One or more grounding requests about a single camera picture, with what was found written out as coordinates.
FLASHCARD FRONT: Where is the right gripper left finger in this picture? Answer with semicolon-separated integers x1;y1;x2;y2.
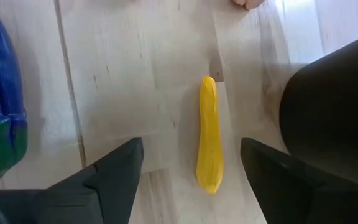
0;136;145;224

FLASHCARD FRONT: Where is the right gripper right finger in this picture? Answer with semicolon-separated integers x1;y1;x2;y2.
240;136;358;224

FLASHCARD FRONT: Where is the yellow toy banana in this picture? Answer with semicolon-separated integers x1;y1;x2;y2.
196;75;224;195

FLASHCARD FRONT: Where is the green plant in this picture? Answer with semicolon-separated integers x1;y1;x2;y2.
279;30;358;190

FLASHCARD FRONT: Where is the small pink toy fruit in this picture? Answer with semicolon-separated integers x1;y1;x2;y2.
232;0;266;11

